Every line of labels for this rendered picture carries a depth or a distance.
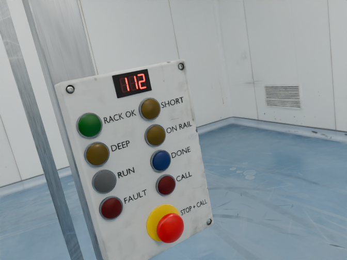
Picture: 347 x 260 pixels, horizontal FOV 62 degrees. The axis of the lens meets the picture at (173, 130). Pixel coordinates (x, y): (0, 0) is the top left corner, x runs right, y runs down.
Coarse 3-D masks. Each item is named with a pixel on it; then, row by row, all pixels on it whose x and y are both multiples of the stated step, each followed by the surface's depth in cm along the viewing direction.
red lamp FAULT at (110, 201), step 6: (114, 198) 36; (108, 204) 35; (114, 204) 36; (120, 204) 36; (102, 210) 35; (108, 210) 35; (114, 210) 36; (120, 210) 36; (108, 216) 36; (114, 216) 36
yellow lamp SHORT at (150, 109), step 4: (148, 100) 37; (152, 100) 37; (144, 104) 36; (148, 104) 37; (152, 104) 37; (156, 104) 37; (144, 108) 36; (148, 108) 37; (152, 108) 37; (156, 108) 37; (144, 112) 37; (148, 112) 37; (152, 112) 37; (156, 112) 37; (144, 116) 37; (148, 116) 37; (152, 116) 37; (156, 116) 38
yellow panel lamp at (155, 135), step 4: (152, 128) 37; (156, 128) 38; (160, 128) 38; (148, 132) 37; (152, 132) 37; (156, 132) 38; (160, 132) 38; (164, 132) 38; (148, 136) 37; (152, 136) 37; (156, 136) 38; (160, 136) 38; (164, 136) 38; (148, 140) 37; (152, 140) 37; (156, 140) 38; (160, 140) 38; (152, 144) 38; (156, 144) 38
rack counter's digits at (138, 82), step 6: (120, 78) 35; (126, 78) 35; (132, 78) 36; (138, 78) 36; (144, 78) 36; (120, 84) 35; (126, 84) 35; (132, 84) 36; (138, 84) 36; (144, 84) 37; (126, 90) 35; (132, 90) 36
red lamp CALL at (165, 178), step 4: (164, 176) 39; (168, 176) 39; (160, 180) 39; (164, 180) 39; (168, 180) 39; (172, 180) 40; (160, 184) 39; (164, 184) 39; (168, 184) 39; (172, 184) 40; (160, 188) 39; (164, 188) 39; (168, 188) 39; (172, 188) 40; (160, 192) 39; (164, 192) 39; (168, 192) 40
